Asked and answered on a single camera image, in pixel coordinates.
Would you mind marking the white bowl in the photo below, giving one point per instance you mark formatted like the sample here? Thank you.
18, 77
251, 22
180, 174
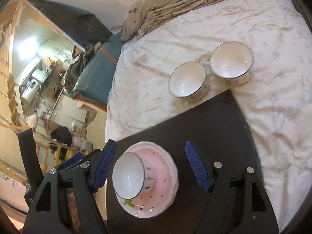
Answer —
132, 176
232, 62
189, 81

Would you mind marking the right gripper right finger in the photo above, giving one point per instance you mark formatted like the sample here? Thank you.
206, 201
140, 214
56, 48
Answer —
200, 165

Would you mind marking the pink strawberry plate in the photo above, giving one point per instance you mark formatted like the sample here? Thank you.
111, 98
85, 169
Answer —
163, 193

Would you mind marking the washing machine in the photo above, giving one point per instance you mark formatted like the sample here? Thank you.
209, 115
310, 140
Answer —
30, 92

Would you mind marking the black board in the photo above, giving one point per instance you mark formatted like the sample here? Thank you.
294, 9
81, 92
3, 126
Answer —
211, 146

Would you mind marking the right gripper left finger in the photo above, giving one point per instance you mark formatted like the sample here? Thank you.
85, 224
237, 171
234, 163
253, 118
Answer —
100, 164

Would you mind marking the white floral bed sheet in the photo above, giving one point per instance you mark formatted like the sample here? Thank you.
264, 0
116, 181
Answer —
261, 51

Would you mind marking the beige floral blanket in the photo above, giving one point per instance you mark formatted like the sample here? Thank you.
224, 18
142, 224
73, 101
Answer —
143, 16

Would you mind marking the teal mattress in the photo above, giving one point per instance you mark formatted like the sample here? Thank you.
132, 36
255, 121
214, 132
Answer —
95, 81

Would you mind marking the dark cloth cover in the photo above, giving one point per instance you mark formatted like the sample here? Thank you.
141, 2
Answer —
79, 26

